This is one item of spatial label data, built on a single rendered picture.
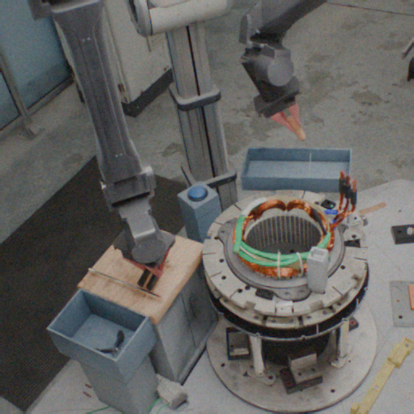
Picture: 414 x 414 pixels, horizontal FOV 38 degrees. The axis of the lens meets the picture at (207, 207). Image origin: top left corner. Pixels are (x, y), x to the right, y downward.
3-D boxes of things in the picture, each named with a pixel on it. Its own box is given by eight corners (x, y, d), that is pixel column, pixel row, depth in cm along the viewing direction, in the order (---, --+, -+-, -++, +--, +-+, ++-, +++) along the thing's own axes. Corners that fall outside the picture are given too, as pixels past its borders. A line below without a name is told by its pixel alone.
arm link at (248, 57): (254, 38, 123) (232, 56, 122) (269, 43, 117) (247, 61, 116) (269, 65, 126) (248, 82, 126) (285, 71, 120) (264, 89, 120)
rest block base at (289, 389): (279, 374, 130) (278, 369, 129) (314, 363, 131) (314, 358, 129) (287, 394, 126) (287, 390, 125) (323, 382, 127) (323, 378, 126)
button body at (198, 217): (230, 264, 157) (218, 194, 140) (209, 279, 154) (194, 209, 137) (213, 250, 161) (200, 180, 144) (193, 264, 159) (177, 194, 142)
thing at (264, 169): (348, 231, 160) (352, 148, 140) (348, 263, 152) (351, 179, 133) (255, 228, 165) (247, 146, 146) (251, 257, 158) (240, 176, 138)
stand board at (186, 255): (156, 325, 114) (154, 318, 113) (79, 293, 123) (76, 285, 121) (208, 252, 126) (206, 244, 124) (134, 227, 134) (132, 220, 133)
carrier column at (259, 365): (264, 381, 129) (256, 325, 115) (253, 377, 130) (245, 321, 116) (268, 371, 131) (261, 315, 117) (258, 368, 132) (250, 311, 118)
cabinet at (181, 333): (179, 392, 133) (156, 323, 115) (112, 361, 141) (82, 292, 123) (221, 325, 144) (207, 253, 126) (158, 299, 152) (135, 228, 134)
